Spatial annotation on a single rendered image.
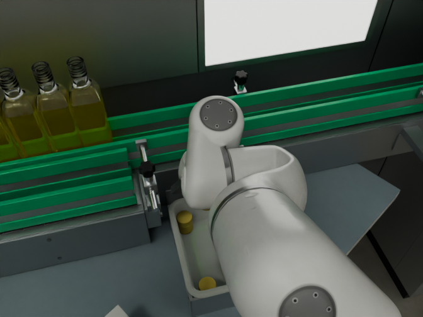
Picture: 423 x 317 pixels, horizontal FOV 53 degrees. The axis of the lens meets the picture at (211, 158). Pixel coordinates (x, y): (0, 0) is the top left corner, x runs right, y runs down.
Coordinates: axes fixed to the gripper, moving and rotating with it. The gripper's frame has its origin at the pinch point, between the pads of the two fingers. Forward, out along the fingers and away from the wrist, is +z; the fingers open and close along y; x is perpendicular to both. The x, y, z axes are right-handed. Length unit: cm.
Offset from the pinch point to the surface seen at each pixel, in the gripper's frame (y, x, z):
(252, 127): -13.2, -13.6, 2.3
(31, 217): 32.9, -2.9, 2.3
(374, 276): -70, 14, 92
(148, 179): 10.3, -3.0, -4.9
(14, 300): 41.0, 8.9, 15.6
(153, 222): 11.0, 0.6, 9.3
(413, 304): -79, 28, 88
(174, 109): 2.4, -21.0, 1.9
